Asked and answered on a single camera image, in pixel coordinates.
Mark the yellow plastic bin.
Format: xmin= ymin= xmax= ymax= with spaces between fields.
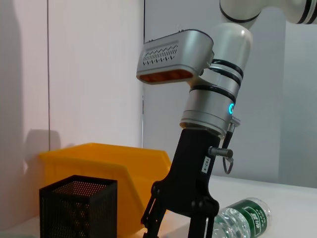
xmin=39 ymin=142 xmax=171 ymax=235

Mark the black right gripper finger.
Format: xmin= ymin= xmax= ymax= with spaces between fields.
xmin=141 ymin=184 xmax=169 ymax=238
xmin=188 ymin=212 xmax=216 ymax=238

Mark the right arm cable with connector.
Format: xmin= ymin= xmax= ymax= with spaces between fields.
xmin=221 ymin=116 xmax=241 ymax=176

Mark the silver right wrist pin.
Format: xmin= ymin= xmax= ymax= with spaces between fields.
xmin=209 ymin=146 xmax=234 ymax=161

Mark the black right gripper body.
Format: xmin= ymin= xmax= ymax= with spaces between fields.
xmin=151 ymin=128 xmax=221 ymax=218

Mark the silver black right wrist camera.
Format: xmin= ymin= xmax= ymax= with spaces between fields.
xmin=135 ymin=29 xmax=215 ymax=86

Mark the clear green-label water bottle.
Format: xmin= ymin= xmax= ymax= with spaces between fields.
xmin=212 ymin=197 xmax=272 ymax=238

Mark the black mesh pen holder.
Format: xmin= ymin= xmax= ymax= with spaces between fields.
xmin=39 ymin=175 xmax=118 ymax=238

